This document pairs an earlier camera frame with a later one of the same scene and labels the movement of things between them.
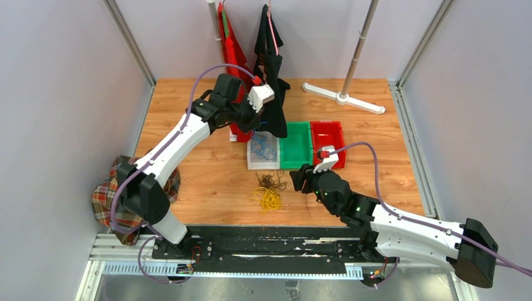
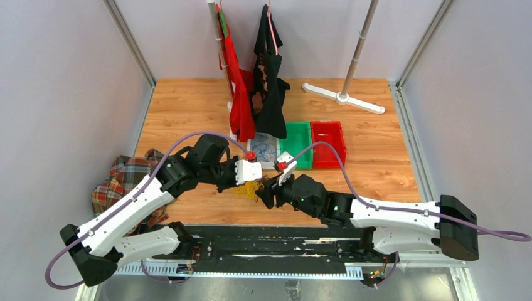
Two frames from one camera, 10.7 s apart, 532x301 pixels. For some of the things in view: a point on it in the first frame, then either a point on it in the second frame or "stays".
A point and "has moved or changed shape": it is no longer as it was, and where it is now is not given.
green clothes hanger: [225, 21] stays
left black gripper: [255, 120] to [233, 183]
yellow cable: [268, 199] has moved or changed shape
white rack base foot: [342, 99] stays
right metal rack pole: [367, 27] stays
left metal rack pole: [212, 5] stays
